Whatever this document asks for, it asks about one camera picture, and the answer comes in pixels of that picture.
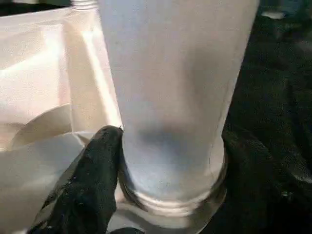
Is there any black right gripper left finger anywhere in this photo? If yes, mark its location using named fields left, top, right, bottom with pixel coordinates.
left=28, top=125, right=124, bottom=234

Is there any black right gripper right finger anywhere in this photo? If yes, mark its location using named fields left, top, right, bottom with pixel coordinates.
left=202, top=127, right=312, bottom=234

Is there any white plastic table top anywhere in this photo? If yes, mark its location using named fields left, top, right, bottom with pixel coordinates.
left=0, top=4, right=230, bottom=234

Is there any black mat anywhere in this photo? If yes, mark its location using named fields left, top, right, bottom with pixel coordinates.
left=0, top=0, right=312, bottom=234

